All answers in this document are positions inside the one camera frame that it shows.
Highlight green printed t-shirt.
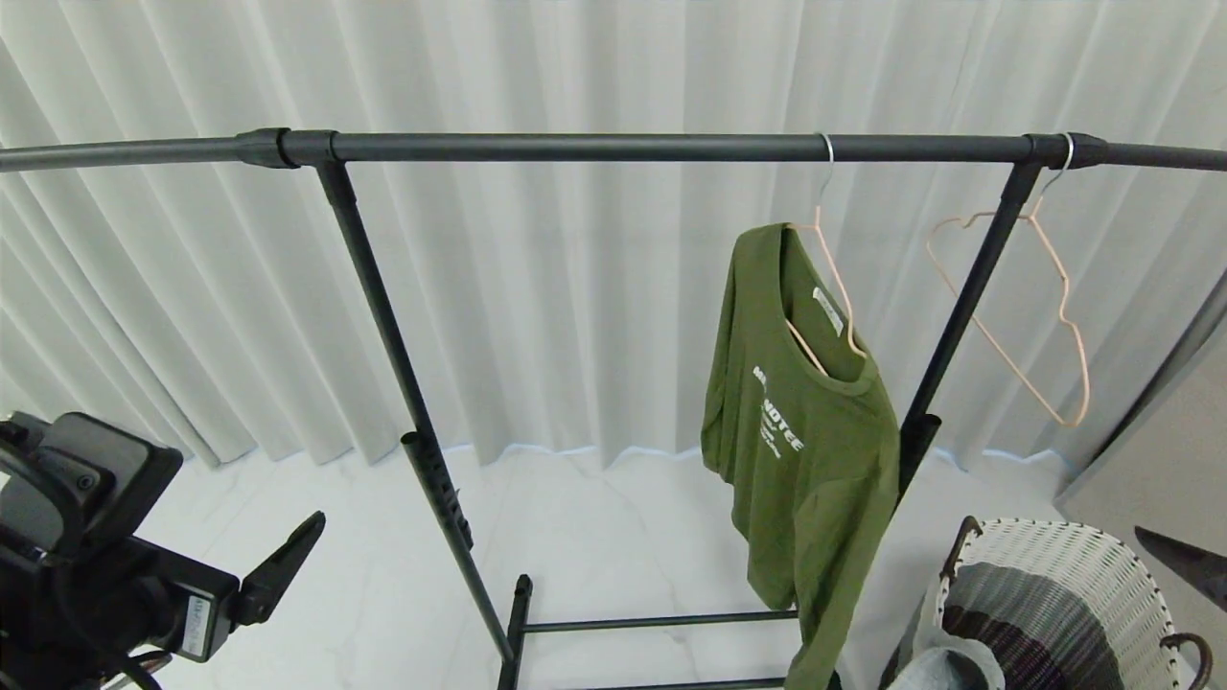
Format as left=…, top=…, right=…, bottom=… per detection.
left=700, top=223, right=902, bottom=690

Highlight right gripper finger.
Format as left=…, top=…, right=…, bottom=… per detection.
left=1136, top=525, right=1227, bottom=614

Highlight black clothes rack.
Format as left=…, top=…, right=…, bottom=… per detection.
left=0, top=127, right=1227, bottom=690

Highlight pink clothes hanger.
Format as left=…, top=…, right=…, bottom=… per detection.
left=786, top=132, right=868, bottom=380
left=926, top=132, right=1092, bottom=429

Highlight white curtain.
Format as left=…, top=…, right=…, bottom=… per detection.
left=0, top=0, right=1227, bottom=472

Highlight pale grey shorts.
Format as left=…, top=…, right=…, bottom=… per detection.
left=887, top=623, right=1006, bottom=690

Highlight white laundry basket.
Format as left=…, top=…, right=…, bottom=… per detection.
left=877, top=517, right=1214, bottom=690

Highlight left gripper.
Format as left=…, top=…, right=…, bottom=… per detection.
left=58, top=511, right=327, bottom=664

